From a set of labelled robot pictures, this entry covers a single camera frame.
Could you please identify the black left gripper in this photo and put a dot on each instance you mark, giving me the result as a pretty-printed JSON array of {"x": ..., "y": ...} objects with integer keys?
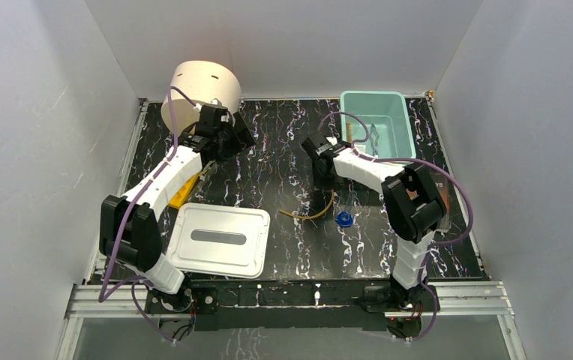
[{"x": 239, "y": 137}]

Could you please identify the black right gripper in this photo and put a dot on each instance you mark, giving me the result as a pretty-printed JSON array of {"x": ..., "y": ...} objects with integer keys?
[{"x": 319, "y": 184}]

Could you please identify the white paper packet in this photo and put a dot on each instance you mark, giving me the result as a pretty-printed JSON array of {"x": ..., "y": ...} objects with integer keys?
[{"x": 361, "y": 147}]

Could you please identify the blue capped clear tube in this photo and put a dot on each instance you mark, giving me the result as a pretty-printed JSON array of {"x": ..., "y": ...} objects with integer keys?
[{"x": 345, "y": 217}]

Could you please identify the tan test tube brush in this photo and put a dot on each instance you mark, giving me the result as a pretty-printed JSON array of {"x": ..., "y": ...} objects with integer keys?
[{"x": 349, "y": 132}]

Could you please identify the metal crucible tongs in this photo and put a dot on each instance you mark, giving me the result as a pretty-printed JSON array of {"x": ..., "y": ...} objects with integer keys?
[{"x": 374, "y": 140}]

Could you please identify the yellow test tube rack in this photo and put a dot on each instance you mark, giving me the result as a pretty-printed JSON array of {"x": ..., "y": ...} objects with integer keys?
[{"x": 181, "y": 197}]

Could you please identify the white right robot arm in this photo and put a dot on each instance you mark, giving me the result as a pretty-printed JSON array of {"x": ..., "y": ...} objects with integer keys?
[{"x": 412, "y": 202}]

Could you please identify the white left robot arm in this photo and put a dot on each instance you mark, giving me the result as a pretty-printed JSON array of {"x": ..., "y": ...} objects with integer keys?
[{"x": 129, "y": 232}]

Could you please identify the clear glass test tube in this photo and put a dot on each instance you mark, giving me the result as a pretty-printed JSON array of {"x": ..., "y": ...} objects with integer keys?
[{"x": 207, "y": 170}]

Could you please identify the beige cylindrical container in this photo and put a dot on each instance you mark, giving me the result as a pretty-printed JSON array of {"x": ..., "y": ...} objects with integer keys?
[{"x": 198, "y": 82}]

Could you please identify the mint green plastic bin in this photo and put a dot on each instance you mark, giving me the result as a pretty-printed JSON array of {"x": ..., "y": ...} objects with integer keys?
[{"x": 388, "y": 111}]

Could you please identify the white rectangular bin lid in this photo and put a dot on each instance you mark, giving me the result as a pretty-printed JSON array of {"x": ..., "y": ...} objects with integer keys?
[{"x": 220, "y": 240}]

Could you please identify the brown paperback book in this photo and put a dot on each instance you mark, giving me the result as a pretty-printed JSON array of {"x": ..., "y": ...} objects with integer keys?
[{"x": 442, "y": 185}]

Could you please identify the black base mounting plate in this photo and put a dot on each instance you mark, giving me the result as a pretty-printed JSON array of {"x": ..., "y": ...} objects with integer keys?
[{"x": 376, "y": 304}]

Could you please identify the aluminium frame rail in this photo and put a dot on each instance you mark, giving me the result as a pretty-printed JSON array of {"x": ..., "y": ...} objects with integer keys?
[{"x": 458, "y": 298}]

